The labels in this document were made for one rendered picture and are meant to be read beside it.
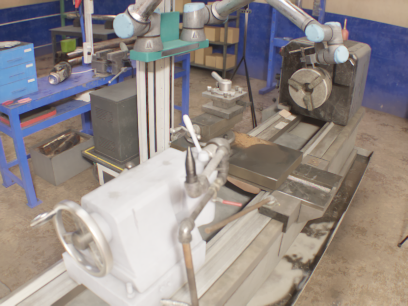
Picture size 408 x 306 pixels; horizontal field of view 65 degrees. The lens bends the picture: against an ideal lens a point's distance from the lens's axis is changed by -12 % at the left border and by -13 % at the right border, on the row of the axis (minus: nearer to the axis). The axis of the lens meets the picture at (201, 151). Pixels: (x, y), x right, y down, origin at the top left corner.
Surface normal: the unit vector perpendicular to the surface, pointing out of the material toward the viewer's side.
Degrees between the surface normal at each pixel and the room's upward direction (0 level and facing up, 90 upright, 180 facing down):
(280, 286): 0
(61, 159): 90
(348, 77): 90
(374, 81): 90
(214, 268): 0
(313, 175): 0
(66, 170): 90
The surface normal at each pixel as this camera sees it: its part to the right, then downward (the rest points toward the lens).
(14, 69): 0.82, 0.29
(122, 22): -0.52, 0.44
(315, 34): -0.77, 0.30
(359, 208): 0.04, -0.88
